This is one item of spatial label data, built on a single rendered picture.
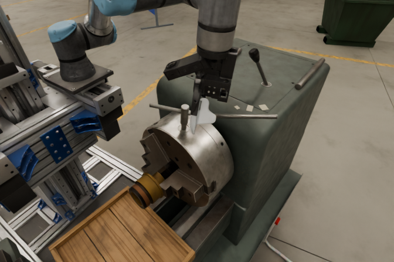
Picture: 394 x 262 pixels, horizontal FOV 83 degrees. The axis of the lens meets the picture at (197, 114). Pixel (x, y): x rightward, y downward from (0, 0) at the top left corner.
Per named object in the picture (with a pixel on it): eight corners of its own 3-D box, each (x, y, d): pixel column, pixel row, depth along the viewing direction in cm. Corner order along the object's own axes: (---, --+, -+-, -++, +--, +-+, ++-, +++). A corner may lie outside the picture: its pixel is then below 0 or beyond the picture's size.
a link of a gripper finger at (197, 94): (196, 116, 49) (203, 77, 48) (189, 115, 49) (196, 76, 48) (198, 114, 54) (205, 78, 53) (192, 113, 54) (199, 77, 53)
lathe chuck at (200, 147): (162, 154, 96) (159, 97, 74) (220, 203, 81) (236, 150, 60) (145, 167, 90) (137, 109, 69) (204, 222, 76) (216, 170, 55)
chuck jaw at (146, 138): (170, 155, 76) (153, 125, 74) (178, 155, 72) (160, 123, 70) (145, 175, 69) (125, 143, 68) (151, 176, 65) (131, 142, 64)
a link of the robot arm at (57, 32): (53, 53, 100) (40, 22, 91) (84, 46, 107) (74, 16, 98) (61, 63, 93) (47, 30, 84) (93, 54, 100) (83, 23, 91)
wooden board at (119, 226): (129, 190, 90) (128, 185, 88) (195, 257, 72) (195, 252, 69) (53, 252, 73) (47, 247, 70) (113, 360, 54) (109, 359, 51)
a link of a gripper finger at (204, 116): (211, 140, 51) (219, 101, 50) (186, 135, 51) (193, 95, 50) (212, 138, 54) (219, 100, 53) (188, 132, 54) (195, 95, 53)
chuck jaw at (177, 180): (184, 161, 71) (213, 178, 64) (186, 172, 74) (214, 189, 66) (158, 183, 65) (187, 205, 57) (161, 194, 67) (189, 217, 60)
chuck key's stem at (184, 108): (178, 136, 66) (180, 108, 58) (180, 132, 67) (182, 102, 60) (185, 138, 66) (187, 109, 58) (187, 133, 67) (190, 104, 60)
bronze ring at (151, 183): (148, 161, 69) (124, 180, 64) (169, 178, 64) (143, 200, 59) (152, 179, 75) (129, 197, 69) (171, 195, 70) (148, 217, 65)
